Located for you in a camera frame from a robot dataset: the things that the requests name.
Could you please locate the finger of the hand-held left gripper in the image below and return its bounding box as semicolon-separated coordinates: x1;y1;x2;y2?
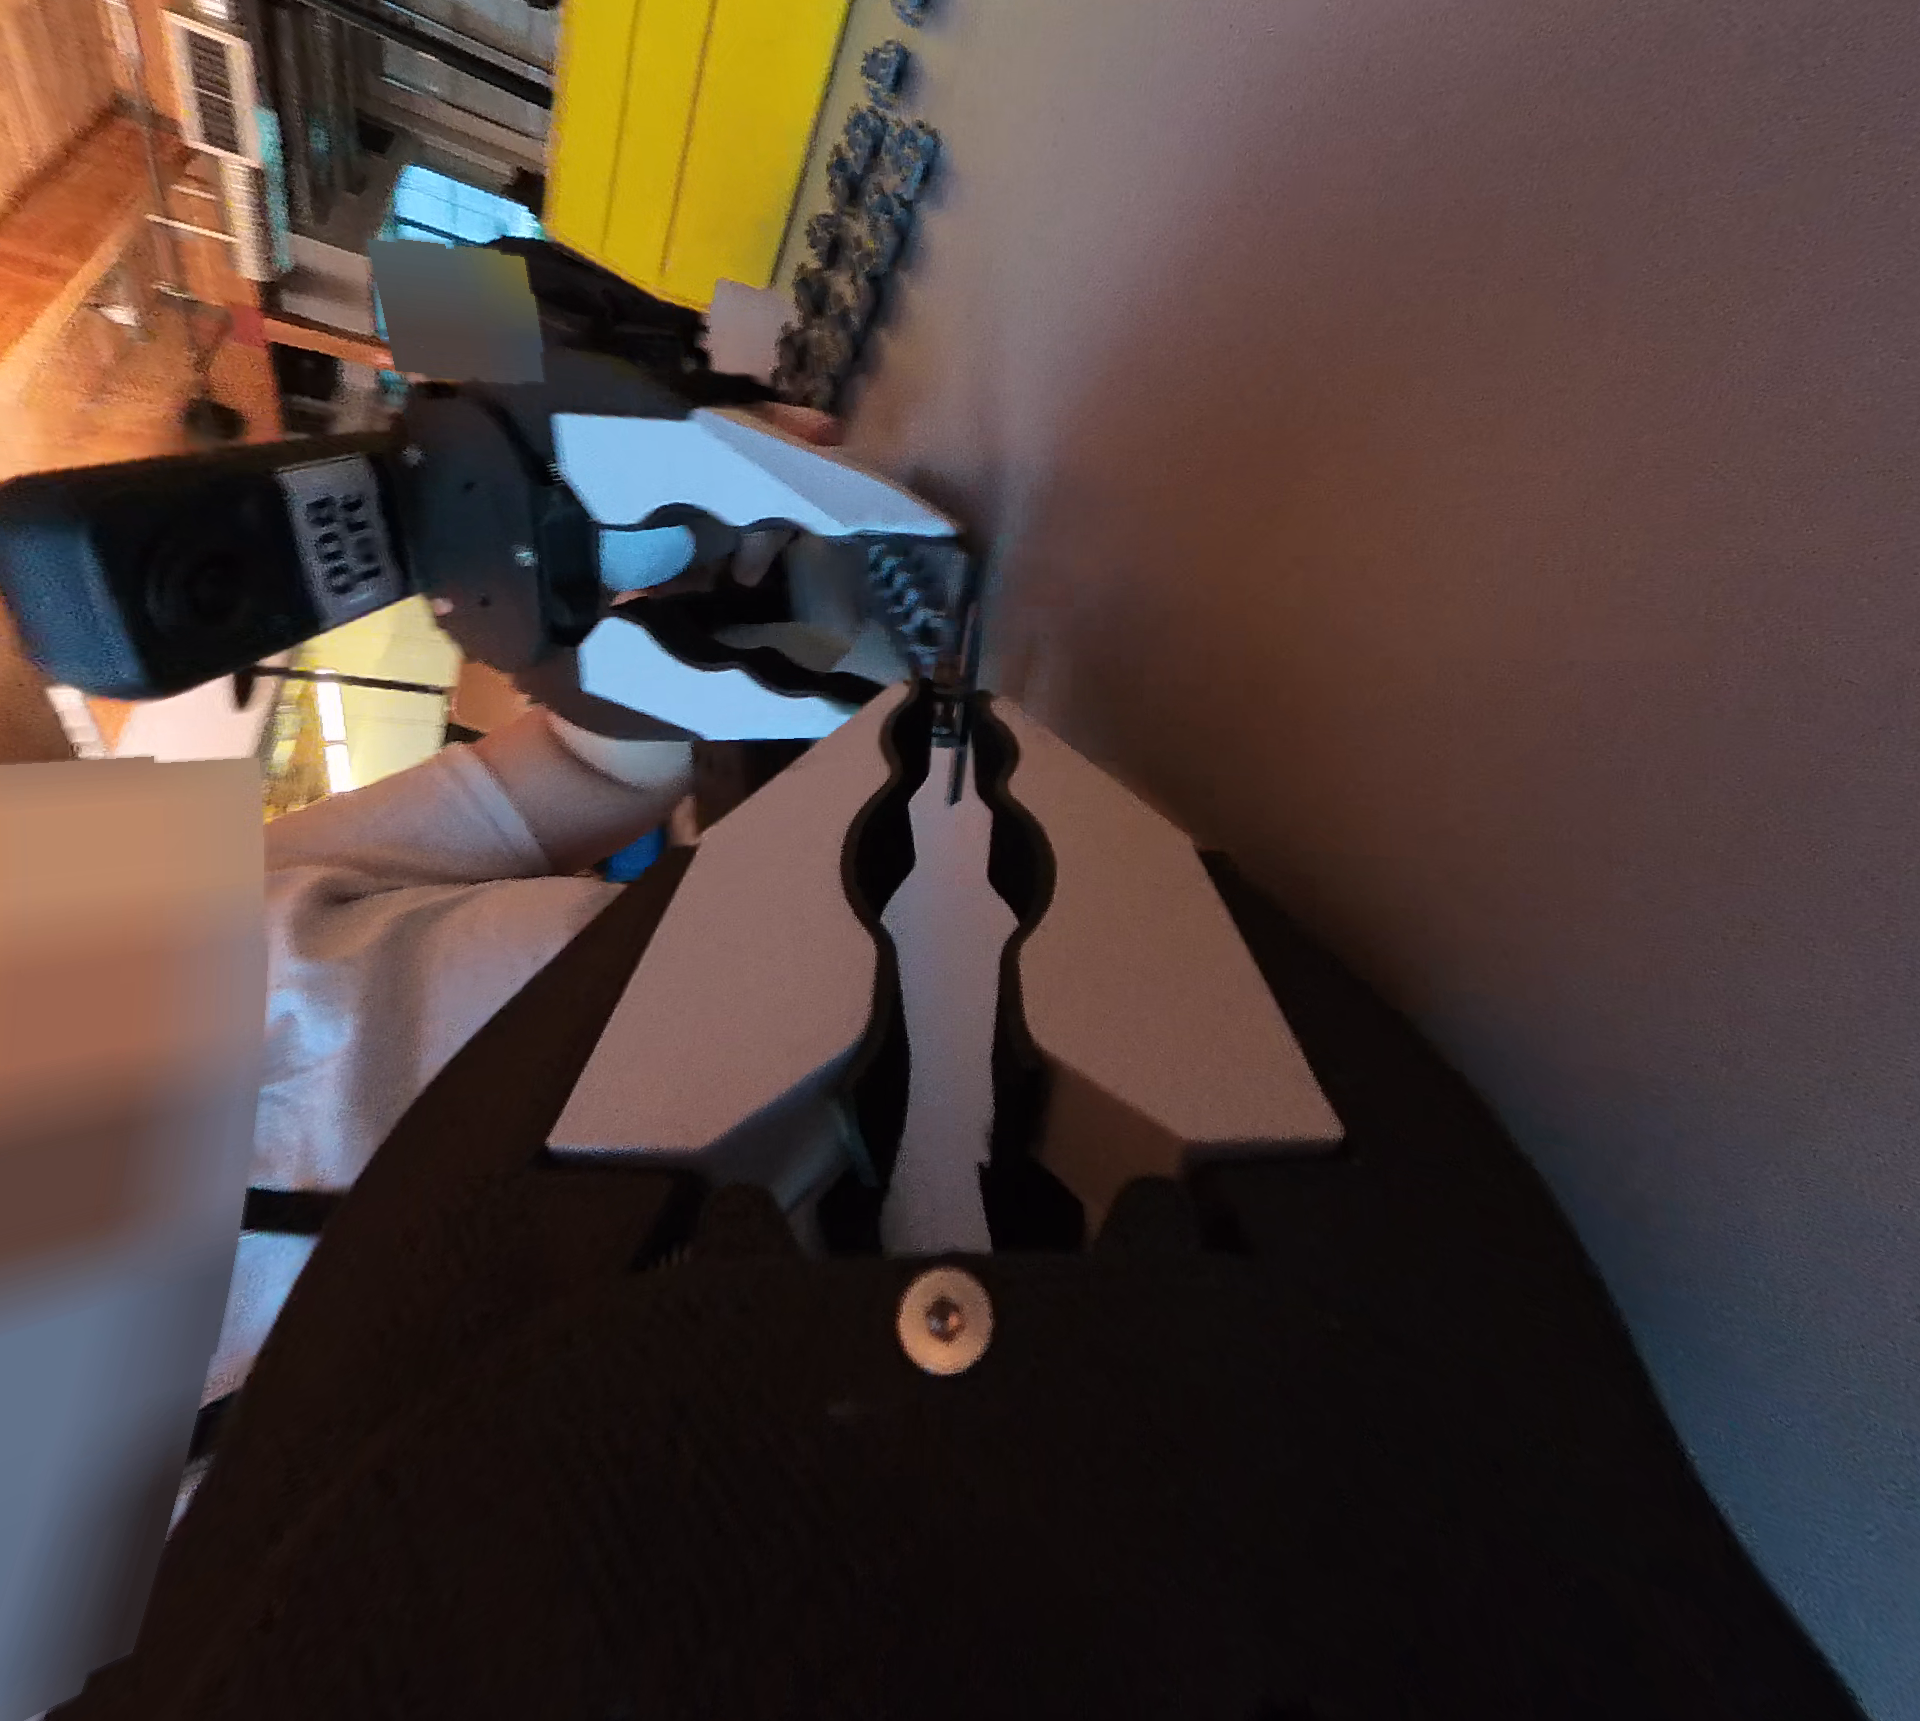
549;399;964;541
575;613;901;742

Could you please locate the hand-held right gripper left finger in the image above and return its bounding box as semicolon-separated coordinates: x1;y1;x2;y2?
546;677;920;1217

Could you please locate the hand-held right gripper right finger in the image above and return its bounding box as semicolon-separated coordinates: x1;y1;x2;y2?
978;693;1347;1204

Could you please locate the grey toy track chain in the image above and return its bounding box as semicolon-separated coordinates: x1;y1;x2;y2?
871;541;985;805

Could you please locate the row of grey track links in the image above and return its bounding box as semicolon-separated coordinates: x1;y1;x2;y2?
775;0;1003;406

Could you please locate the grey desk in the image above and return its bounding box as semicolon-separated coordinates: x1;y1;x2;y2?
832;0;1920;1721

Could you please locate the yellow plastic bin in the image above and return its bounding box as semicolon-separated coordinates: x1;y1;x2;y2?
546;0;910;315

